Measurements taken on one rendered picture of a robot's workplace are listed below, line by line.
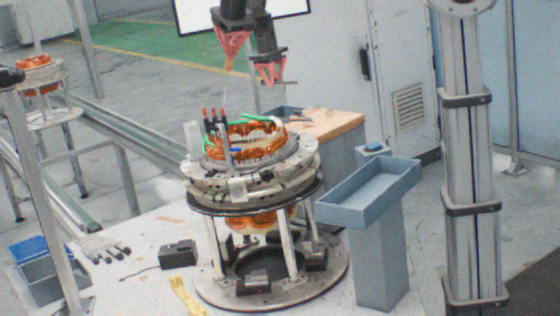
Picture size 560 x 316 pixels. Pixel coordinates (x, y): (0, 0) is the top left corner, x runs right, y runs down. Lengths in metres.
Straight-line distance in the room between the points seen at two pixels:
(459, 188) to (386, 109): 2.33
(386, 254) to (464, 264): 0.29
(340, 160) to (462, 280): 0.44
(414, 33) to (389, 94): 0.40
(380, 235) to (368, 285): 0.13
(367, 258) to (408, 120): 2.62
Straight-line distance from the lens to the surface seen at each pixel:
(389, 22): 3.74
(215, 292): 1.54
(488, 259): 1.58
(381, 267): 1.34
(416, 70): 3.92
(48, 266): 1.84
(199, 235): 1.87
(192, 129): 1.48
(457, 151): 1.46
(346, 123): 1.69
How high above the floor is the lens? 1.58
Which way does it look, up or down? 20 degrees down
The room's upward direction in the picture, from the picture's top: 10 degrees counter-clockwise
